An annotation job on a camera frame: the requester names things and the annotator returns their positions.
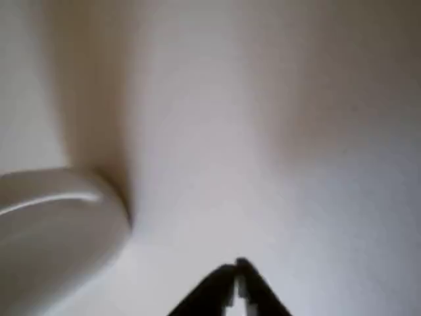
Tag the white ceramic mug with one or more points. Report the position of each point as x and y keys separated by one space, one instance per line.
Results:
x=49 y=237

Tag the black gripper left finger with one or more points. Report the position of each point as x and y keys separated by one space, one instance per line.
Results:
x=210 y=293

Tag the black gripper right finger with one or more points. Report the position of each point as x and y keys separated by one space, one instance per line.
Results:
x=260 y=293

